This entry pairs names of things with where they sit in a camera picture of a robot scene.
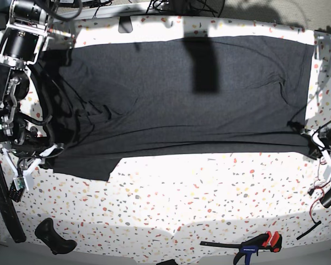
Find black cables behind table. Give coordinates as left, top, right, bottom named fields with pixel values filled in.
left=146, top=0, right=224, bottom=16

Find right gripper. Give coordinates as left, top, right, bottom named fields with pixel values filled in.
left=1, top=143, right=65, bottom=190

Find long black tube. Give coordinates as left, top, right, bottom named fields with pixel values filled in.
left=0, top=163, right=26, bottom=243

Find black remote control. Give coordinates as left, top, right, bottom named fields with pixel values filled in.
left=9, top=183, right=24, bottom=203

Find red black wire bundle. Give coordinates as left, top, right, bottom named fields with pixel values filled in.
left=308, top=160, right=331, bottom=225

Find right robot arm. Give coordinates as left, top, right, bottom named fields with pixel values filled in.
left=0, top=1, right=83, bottom=190

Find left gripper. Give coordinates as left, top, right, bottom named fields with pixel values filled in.
left=301, top=129, right=331, bottom=182

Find small black stick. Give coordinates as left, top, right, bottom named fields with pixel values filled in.
left=296, top=221, right=322, bottom=240

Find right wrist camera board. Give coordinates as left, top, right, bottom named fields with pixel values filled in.
left=13, top=177, right=26, bottom=190

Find dark grey T-shirt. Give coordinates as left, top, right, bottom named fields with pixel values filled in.
left=31, top=36, right=314, bottom=181

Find black game controller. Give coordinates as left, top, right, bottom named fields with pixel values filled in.
left=35, top=218, right=77, bottom=255

